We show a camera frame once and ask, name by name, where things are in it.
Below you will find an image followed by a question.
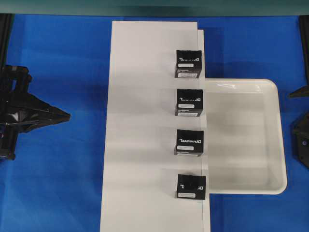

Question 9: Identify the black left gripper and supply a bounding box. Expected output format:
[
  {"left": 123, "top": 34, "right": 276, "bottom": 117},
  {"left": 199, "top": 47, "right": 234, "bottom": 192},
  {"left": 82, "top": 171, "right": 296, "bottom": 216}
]
[{"left": 0, "top": 64, "right": 71, "bottom": 160}]

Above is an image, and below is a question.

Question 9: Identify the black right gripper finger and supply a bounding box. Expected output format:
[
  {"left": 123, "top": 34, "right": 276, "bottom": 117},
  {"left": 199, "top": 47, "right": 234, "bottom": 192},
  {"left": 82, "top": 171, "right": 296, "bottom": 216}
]
[{"left": 289, "top": 85, "right": 309, "bottom": 98}]

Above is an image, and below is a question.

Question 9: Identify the black box bottom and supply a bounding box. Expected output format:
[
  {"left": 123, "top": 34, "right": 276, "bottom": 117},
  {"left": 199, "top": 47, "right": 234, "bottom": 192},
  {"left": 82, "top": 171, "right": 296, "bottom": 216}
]
[{"left": 176, "top": 174, "right": 206, "bottom": 200}]

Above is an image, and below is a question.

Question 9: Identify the black box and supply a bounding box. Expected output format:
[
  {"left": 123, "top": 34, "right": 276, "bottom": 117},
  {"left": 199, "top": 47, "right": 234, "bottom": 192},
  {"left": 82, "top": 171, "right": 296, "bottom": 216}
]
[
  {"left": 176, "top": 174, "right": 206, "bottom": 200},
  {"left": 175, "top": 50, "right": 202, "bottom": 79},
  {"left": 175, "top": 89, "right": 203, "bottom": 117},
  {"left": 174, "top": 129, "right": 204, "bottom": 157}
]

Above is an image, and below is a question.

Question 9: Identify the white plastic tray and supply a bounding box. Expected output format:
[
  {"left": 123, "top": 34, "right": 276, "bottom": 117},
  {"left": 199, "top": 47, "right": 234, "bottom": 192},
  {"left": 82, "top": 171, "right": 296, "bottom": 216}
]
[{"left": 204, "top": 79, "right": 287, "bottom": 195}]

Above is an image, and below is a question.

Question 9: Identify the black box top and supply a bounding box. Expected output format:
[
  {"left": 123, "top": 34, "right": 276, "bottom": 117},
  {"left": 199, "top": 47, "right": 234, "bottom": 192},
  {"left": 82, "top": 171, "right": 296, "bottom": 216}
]
[{"left": 175, "top": 50, "right": 202, "bottom": 79}]

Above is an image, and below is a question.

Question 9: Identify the white base board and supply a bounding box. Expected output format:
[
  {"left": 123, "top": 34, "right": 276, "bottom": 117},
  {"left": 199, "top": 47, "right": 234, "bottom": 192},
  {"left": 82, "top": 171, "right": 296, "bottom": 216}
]
[{"left": 100, "top": 21, "right": 211, "bottom": 232}]

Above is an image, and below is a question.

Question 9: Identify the blue table mat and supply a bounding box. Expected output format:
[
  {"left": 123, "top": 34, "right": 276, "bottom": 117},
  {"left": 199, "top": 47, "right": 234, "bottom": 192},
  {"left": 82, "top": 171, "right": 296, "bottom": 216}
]
[{"left": 0, "top": 14, "right": 309, "bottom": 232}]

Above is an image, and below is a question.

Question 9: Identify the teal backdrop panel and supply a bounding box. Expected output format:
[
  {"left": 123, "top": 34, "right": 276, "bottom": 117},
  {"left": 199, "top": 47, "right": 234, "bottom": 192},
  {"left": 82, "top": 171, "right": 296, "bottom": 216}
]
[{"left": 0, "top": 0, "right": 309, "bottom": 17}]

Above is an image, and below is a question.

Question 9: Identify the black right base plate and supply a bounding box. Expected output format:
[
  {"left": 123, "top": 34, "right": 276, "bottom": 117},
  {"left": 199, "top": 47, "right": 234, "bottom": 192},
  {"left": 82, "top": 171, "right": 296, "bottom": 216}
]
[{"left": 292, "top": 112, "right": 309, "bottom": 168}]

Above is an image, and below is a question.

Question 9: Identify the black aluminium frame rail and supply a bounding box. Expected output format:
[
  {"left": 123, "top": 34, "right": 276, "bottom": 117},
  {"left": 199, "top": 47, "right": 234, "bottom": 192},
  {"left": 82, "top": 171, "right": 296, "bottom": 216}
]
[{"left": 0, "top": 13, "right": 14, "bottom": 72}]

